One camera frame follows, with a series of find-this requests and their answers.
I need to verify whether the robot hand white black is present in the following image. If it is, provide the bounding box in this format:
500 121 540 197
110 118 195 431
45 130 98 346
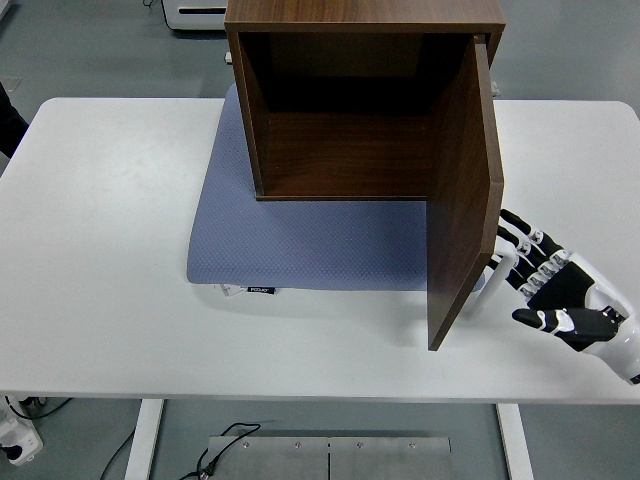
491 208 640 387

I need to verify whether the brown wooden cabinet door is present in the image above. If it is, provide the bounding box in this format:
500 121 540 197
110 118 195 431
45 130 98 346
425 35 505 351

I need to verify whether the brown wooden cabinet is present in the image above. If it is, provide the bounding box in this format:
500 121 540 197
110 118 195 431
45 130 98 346
223 0 508 202

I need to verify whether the white table leg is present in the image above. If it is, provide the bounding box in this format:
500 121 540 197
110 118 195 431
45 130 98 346
123 399 165 480
495 402 535 480

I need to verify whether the blue-grey textured mat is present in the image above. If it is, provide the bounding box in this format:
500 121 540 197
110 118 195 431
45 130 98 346
186 83 487 293

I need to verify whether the grey metal plate with screws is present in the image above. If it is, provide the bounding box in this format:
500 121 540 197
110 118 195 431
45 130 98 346
206 435 453 480

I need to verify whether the white appliance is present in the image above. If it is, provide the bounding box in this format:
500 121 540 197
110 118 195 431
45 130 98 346
160 0 229 33

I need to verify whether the white power strip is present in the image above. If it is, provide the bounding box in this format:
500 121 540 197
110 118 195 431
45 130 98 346
0 404 45 468

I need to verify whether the person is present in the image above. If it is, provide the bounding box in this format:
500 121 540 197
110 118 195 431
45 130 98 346
0 81 30 159

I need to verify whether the white door handle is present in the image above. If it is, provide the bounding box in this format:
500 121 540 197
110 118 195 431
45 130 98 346
460 239 517 321

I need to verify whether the black cable with plug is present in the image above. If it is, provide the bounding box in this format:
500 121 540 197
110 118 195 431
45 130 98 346
179 422 262 480

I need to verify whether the thin black cable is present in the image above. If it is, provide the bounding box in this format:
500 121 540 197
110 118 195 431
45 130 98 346
99 432 137 480

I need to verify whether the black power strip cable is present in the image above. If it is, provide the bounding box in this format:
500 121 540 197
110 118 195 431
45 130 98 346
4 396 74 422

